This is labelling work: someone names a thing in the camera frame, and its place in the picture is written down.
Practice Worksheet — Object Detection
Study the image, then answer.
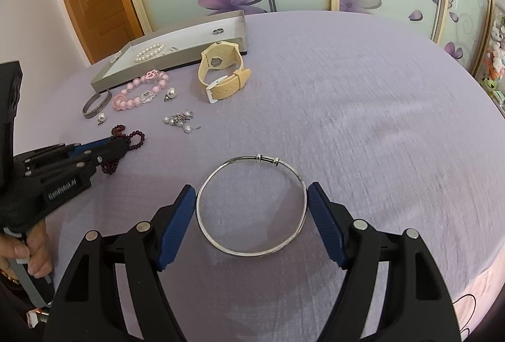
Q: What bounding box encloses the pink printed blanket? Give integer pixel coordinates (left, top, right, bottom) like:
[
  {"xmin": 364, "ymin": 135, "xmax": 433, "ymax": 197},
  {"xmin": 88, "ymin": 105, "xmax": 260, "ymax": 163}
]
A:
[{"xmin": 452, "ymin": 259, "xmax": 498, "ymax": 342}]

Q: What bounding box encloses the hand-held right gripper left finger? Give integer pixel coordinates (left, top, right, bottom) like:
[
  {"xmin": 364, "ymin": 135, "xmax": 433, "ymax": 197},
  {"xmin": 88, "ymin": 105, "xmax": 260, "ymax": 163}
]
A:
[{"xmin": 53, "ymin": 184, "xmax": 198, "ymax": 342}]

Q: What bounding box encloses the white pearl bracelet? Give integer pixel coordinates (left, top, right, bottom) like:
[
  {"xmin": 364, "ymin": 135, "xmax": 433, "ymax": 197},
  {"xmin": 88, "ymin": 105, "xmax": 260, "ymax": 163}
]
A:
[{"xmin": 134, "ymin": 44, "xmax": 165, "ymax": 63}]

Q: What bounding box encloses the green plush toy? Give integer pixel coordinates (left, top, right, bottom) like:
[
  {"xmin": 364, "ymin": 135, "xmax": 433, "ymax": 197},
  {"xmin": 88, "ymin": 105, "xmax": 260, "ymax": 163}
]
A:
[{"xmin": 481, "ymin": 74, "xmax": 501, "ymax": 97}]

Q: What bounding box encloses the person's left hand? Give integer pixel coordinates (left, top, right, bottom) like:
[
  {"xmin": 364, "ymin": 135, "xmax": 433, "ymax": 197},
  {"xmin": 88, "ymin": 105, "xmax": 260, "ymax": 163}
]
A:
[{"xmin": 0, "ymin": 218, "xmax": 54, "ymax": 279}]

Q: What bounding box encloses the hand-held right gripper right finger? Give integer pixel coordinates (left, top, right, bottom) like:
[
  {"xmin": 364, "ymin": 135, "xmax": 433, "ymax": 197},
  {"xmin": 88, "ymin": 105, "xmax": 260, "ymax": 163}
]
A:
[{"xmin": 307, "ymin": 181, "xmax": 462, "ymax": 342}]

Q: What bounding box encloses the dark red bead bracelet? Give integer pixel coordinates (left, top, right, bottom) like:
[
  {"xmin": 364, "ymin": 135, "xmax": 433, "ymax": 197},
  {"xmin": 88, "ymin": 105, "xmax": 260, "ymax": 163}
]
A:
[{"xmin": 102, "ymin": 124, "xmax": 146, "ymax": 175}]

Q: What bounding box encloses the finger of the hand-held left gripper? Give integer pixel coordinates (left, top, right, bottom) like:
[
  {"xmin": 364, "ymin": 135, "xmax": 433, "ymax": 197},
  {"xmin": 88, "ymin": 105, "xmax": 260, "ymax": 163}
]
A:
[
  {"xmin": 14, "ymin": 136, "xmax": 118, "ymax": 170},
  {"xmin": 27, "ymin": 138, "xmax": 132, "ymax": 185}
]

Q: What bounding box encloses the white plush toy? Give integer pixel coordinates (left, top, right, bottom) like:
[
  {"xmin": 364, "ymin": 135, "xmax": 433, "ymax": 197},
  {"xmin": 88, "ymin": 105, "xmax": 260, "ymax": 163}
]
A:
[{"xmin": 488, "ymin": 20, "xmax": 505, "ymax": 70}]

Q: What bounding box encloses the silver cuff bracelet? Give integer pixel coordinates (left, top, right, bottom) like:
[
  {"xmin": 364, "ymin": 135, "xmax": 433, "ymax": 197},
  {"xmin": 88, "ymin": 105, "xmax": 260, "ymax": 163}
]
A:
[{"xmin": 82, "ymin": 89, "xmax": 112, "ymax": 120}]

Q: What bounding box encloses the purple bed sheet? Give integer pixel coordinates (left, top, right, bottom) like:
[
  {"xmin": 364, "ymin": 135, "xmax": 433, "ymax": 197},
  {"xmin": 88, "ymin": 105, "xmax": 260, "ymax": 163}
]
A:
[{"xmin": 12, "ymin": 8, "xmax": 503, "ymax": 342}]

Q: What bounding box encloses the thin silver bangle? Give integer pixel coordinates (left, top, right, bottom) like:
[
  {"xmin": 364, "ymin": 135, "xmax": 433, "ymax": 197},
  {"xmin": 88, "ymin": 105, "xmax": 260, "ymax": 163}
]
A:
[{"xmin": 196, "ymin": 154, "xmax": 308, "ymax": 258}]

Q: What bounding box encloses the pink bead bracelet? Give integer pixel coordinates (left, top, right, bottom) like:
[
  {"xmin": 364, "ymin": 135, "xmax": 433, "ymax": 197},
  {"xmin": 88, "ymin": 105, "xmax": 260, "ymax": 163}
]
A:
[{"xmin": 112, "ymin": 69, "xmax": 170, "ymax": 111}]

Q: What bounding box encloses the grey shallow tray box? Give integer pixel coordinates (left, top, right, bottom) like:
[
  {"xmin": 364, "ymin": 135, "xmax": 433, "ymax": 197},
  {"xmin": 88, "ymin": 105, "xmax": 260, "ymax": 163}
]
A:
[{"xmin": 91, "ymin": 10, "xmax": 248, "ymax": 91}]

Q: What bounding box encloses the cluster of silver pearl earrings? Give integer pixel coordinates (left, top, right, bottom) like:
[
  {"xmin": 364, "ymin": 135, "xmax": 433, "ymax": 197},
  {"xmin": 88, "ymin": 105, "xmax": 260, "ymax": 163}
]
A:
[{"xmin": 163, "ymin": 109, "xmax": 202, "ymax": 134}]

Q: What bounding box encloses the yellow wristwatch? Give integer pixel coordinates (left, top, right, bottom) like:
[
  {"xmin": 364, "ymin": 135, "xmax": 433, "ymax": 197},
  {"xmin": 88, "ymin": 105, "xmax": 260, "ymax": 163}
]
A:
[{"xmin": 197, "ymin": 42, "xmax": 252, "ymax": 105}]

